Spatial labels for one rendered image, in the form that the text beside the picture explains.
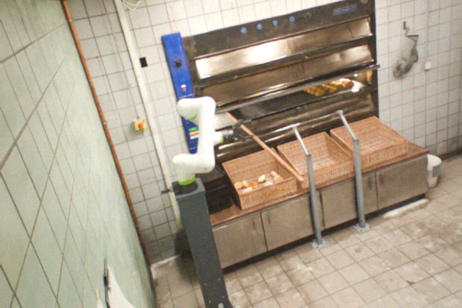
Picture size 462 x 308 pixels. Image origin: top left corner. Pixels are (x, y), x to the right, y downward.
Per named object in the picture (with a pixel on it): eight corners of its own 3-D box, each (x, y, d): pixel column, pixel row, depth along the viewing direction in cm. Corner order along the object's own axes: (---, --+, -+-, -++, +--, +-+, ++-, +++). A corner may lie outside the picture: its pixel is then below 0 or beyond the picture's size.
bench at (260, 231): (193, 249, 397) (181, 200, 376) (391, 178, 454) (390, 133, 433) (208, 286, 347) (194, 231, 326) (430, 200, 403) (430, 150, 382)
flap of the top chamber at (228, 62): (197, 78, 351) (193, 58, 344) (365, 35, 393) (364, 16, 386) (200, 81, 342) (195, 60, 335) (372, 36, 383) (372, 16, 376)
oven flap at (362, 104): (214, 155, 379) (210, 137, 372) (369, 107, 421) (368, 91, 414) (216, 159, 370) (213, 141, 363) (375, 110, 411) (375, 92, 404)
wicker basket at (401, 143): (330, 153, 413) (328, 129, 403) (375, 138, 427) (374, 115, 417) (360, 170, 369) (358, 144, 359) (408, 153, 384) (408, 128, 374)
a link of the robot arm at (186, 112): (189, 112, 264) (190, 95, 268) (172, 113, 268) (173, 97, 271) (199, 120, 280) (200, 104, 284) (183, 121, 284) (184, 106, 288)
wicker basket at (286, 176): (225, 187, 386) (220, 162, 376) (276, 170, 399) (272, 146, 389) (241, 210, 342) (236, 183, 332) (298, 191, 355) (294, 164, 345)
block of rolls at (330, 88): (291, 86, 461) (290, 81, 459) (326, 76, 472) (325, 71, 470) (317, 97, 406) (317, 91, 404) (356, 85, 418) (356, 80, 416)
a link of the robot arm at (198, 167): (210, 171, 248) (211, 93, 262) (187, 172, 253) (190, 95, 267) (217, 174, 260) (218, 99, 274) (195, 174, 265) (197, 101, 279)
